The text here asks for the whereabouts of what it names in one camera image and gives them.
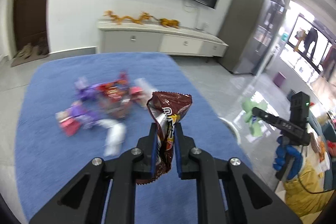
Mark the shoes by door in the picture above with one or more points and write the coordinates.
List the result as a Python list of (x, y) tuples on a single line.
[(42, 49)]

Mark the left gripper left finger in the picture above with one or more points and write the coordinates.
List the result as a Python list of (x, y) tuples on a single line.
[(145, 167)]

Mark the clear plastic bag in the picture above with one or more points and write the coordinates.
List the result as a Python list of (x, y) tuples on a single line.
[(116, 133)]

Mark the red brown wrapper pile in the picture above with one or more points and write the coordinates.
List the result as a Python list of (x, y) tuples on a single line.
[(117, 97)]

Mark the brown snack wrapper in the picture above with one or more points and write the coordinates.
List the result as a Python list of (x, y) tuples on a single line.
[(167, 109)]

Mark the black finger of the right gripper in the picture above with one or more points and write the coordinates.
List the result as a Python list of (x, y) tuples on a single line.
[(282, 125)]

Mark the grey tall cabinet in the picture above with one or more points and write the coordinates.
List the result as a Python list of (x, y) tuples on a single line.
[(248, 29)]

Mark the pink wrapper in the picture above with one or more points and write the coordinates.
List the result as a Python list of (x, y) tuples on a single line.
[(67, 122)]

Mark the purple stool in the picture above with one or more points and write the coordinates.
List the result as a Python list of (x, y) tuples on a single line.
[(279, 79)]

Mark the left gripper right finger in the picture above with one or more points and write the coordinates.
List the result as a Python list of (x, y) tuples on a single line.
[(186, 167)]

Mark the green wrapper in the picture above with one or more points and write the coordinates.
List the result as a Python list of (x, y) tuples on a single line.
[(250, 119)]

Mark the white low tv cabinet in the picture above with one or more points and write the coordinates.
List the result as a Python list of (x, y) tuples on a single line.
[(131, 37)]

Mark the golden dragon figurine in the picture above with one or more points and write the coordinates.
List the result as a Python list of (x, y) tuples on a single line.
[(144, 17)]

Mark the window with hanging clothes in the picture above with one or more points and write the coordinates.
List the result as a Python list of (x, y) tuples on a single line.
[(307, 42)]

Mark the golden lion figurine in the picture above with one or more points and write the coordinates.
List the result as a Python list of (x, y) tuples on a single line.
[(169, 23)]

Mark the blue gloved right hand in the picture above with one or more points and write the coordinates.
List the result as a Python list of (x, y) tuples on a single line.
[(288, 161)]

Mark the purple wrapper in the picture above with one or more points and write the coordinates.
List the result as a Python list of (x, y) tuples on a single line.
[(85, 93)]

